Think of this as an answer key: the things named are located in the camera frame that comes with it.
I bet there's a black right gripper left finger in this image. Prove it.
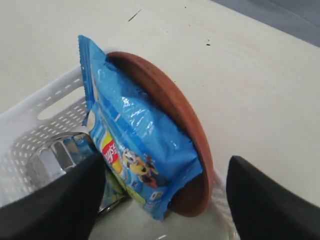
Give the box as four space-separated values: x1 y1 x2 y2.
0 153 105 240

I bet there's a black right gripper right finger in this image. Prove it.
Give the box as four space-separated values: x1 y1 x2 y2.
226 155 320 240

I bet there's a silver foil packet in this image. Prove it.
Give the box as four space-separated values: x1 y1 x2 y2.
24 132 126 213

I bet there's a blue chips bag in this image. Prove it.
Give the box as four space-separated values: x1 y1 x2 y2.
78 35 203 221

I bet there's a white perforated plastic basket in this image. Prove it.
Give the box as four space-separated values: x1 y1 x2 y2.
0 65 241 240

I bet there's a brown round plate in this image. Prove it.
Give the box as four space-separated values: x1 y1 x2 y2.
107 51 215 217

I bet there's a white ceramic bowl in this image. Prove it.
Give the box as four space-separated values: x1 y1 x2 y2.
89 200 230 240

